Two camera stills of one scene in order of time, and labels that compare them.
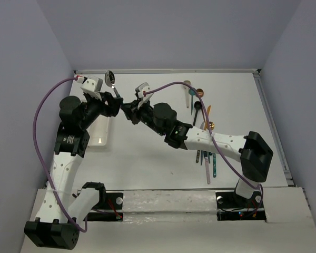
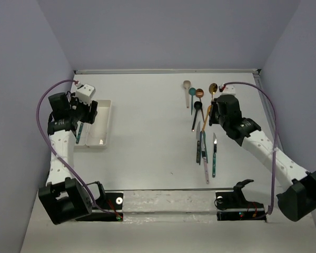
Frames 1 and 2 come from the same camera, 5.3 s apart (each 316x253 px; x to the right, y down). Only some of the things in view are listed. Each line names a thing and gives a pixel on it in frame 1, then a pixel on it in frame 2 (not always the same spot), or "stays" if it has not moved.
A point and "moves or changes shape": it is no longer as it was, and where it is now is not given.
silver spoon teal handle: [109, 79] moves or changes shape
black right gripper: [132, 111] -> [213, 103]
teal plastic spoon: [191, 93] stays
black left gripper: [114, 106] -> [89, 116]
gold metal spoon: [211, 125] moves or changes shape
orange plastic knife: [208, 110] stays
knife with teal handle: [214, 165] stays
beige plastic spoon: [186, 89] stays
